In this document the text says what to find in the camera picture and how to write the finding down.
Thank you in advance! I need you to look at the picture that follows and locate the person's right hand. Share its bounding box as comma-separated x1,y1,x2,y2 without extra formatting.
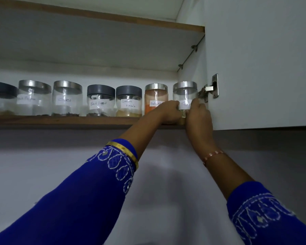
185,98,219,159

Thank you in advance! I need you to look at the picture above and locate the person's left hand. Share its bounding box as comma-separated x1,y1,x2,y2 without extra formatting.
155,100,183,125

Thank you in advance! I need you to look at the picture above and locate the red chilli powder jar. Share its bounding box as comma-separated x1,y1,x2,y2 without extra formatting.
144,83,169,115

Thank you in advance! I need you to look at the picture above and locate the green fennel jar silver lid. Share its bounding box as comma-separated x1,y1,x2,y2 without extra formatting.
173,81,198,118

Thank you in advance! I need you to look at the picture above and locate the garam masala jar grey lid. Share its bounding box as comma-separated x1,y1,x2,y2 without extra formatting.
116,85,143,118

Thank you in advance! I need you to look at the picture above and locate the black pepper jar grey lid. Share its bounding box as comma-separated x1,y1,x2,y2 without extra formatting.
86,84,116,117

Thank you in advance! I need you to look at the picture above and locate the brown wooden wall cabinet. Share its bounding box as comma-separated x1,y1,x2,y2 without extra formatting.
0,0,306,131

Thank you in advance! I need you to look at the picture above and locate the brown wooden cabinet door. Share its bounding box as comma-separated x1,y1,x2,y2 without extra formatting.
203,0,306,131

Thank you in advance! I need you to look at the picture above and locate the cloves jar silver lid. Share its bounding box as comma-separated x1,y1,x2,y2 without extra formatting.
52,80,83,117

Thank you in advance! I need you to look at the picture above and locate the coriander powder jar grey lid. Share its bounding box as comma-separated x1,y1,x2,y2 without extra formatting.
0,80,18,116

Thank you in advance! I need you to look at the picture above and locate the person's right forearm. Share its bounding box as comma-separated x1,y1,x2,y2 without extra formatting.
203,150,255,200

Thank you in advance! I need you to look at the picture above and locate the person's left forearm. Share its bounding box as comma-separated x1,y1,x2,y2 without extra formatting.
118,107,169,161

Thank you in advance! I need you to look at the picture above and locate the metal cabinet door hinge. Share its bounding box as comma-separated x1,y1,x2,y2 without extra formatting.
198,73,219,103

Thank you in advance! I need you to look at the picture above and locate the gold bangle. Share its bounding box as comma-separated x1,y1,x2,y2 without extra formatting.
106,141,139,170

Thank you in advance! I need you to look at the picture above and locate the white shelf with wooden edge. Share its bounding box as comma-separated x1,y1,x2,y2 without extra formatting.
0,0,205,73

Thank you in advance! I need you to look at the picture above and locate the pink beaded bracelet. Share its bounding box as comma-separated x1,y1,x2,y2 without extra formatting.
203,150,225,166

